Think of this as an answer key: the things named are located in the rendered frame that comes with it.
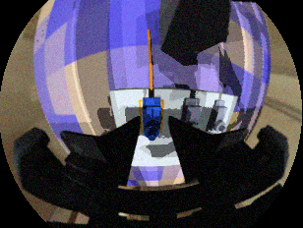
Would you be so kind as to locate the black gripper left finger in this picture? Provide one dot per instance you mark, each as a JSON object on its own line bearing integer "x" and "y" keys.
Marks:
{"x": 115, "y": 149}

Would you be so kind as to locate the blue micro servo with orange cable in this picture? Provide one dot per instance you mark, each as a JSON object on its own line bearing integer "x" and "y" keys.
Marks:
{"x": 151, "y": 105}

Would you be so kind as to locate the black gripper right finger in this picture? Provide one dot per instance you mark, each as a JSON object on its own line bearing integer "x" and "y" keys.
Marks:
{"x": 197, "y": 149}

